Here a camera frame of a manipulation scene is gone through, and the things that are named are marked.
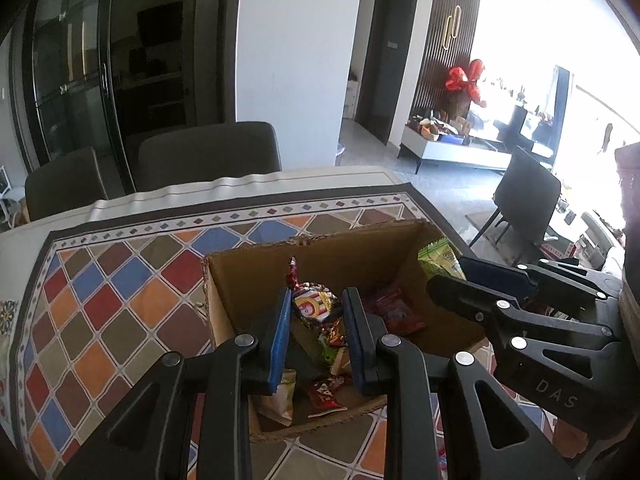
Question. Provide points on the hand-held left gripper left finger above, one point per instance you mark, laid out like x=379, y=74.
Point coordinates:
x=279, y=345

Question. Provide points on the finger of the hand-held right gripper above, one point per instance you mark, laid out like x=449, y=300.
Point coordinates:
x=495, y=274
x=465, y=297

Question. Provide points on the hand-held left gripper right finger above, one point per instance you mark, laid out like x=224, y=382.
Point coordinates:
x=356, y=342

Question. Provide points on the green cracker packet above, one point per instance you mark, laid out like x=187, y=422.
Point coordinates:
x=305, y=360

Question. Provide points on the small green yellow snack packet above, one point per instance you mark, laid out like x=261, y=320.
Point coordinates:
x=440, y=257

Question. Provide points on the small red snack packet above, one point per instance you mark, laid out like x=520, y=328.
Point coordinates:
x=395, y=310

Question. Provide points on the red and white snack packet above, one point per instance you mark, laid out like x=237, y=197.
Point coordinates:
x=325, y=396

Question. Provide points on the red foil candy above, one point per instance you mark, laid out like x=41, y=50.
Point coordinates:
x=293, y=271

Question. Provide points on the brown cardboard box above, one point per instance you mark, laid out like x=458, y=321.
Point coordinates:
x=350, y=255

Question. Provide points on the black dining chair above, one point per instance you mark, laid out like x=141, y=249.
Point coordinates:
x=525, y=195

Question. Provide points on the white low cabinet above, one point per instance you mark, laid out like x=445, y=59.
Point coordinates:
x=460, y=152

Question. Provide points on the colourful chequered tablecloth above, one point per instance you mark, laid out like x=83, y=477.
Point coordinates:
x=125, y=310

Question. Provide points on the pile of clutter on cabinet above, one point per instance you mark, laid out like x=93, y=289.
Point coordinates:
x=435, y=127

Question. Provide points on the grey upholstered chair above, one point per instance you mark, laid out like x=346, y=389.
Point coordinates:
x=210, y=152
x=65, y=182

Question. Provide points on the white carton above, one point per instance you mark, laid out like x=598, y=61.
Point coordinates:
x=351, y=95

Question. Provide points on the dark wooden door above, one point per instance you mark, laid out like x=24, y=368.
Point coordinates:
x=385, y=60

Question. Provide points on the black framed glass door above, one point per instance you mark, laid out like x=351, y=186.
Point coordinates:
x=65, y=60

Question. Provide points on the gold loop wall lamp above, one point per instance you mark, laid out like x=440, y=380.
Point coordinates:
x=452, y=27

